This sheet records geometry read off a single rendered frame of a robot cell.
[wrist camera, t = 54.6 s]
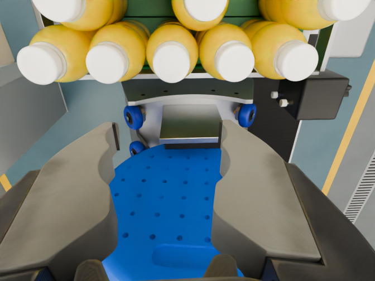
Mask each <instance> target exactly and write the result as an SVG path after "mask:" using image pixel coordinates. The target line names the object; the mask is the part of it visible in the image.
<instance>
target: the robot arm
mask: <svg viewBox="0 0 375 281"><path fill-rule="evenodd" d="M218 148H220V150H221V151H222V155H221V161H220V174H221V176H222V177H223V178H222V179H221V180H220V181H218V182H217V184H216V186H215V195H214V205H213V219H212V226H211V243H212V245H213V247H215V248H216V249H217V251H218V252H220V253H221V254H217V255H215V256H214V257H213V259H212V260H211V262H210V264H209V266H208V268H207V270H206V272H205V273H204V275H203V277H202V278H185V279H161V280H137V281H375V250H374V249H373V248H372V246H371V245H370V243H369V242H368V241H367V240H366V238H365V237H364V236H363V235H362V234H361V232H360V231H359V230H358V229H357V228H356V227H355V226H354V224H353V223H352V222H351V221H350V220H349V219H348V218H347V217H346V216H345V215H344V214H343V213H342V212H341V211H340V210H339V209H338V208H337V207H336V206H335V205H334V204H333V203H332V202H331V201H330V200H329V198H328V197H327V196H326V195H325V194H324V193H323V192H322V191H321V190H320V189H319V188H318V187H317V186H316V185H315V184H314V183H313V182H312V181H311V180H310V179H309V178H308V176H307V175H306V174H304V173H303V171H302V170H301V169H299V168H298V166H297V165H295V164H294V163H286V162H285V161H284V160H283V159H282V158H281V157H280V156H279V155H278V154H277V153H276V152H275V151H274V150H273V149H272V148H271V147H270V146H269V145H268V144H266V143H265V142H264V141H262V140H261V139H259V138H258V137H256V136H255V135H253V134H252V133H250V132H249V131H247V130H245V129H244V128H242V127H241V126H239V125H238V124H236V123H235V122H233V121H231V120H229V119H225V120H220V123H219V137H218ZM117 151H120V143H119V127H118V124H117V123H116V122H114V123H112V122H105V123H103V124H101V125H99V126H98V127H96V128H94V129H93V130H91V131H89V132H88V133H87V134H85V135H83V136H82V137H80V138H78V139H77V140H75V141H73V142H72V143H70V144H69V145H67V146H66V147H64V148H63V149H62V150H60V151H59V152H58V153H56V154H55V155H54V156H53V157H52V158H51V159H50V160H48V161H47V162H46V163H45V164H44V165H43V166H42V167H41V169H38V170H33V171H28V172H27V173H26V174H25V175H24V176H23V177H22V178H21V179H20V180H19V181H18V182H17V183H15V184H14V185H13V186H12V187H11V188H10V189H9V190H8V191H7V192H6V193H5V194H3V195H2V196H1V197H0V281H109V278H108V276H107V274H106V272H105V269H104V266H103V264H102V261H103V260H104V259H105V258H107V257H108V256H109V255H111V253H112V252H114V250H115V249H116V247H117V244H118V220H117V215H116V211H115V208H114V203H113V199H112V194H111V191H110V187H109V184H110V182H111V181H112V179H114V177H115V175H116V174H115V171H114V166H113V161H112V158H113V156H114V155H115V154H116V152H117ZM237 268H238V269H239V270H240V271H241V272H242V273H243V277H238V272H237Z"/></svg>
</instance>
